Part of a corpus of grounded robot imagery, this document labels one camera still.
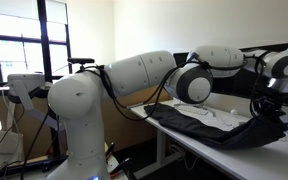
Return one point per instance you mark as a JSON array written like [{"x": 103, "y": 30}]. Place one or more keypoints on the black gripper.
[{"x": 269, "y": 105}]

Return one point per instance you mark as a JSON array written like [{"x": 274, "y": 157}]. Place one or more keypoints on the dark grey sweatpants cloth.
[{"x": 256, "y": 132}]

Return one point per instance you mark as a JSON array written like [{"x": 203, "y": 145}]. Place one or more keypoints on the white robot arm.
[{"x": 77, "y": 98}]

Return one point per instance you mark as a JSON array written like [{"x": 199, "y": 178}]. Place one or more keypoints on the black computer monitor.
[{"x": 237, "y": 83}]

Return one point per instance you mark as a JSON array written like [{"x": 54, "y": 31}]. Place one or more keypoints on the white keyboard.
[{"x": 192, "y": 109}]

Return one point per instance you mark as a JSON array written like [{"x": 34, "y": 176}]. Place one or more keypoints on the wooden partition board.
[{"x": 118, "y": 129}]

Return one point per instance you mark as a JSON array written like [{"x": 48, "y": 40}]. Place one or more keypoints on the white camera stand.
[{"x": 23, "y": 88}]

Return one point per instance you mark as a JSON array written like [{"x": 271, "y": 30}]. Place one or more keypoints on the window with black frame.
[{"x": 34, "y": 37}]

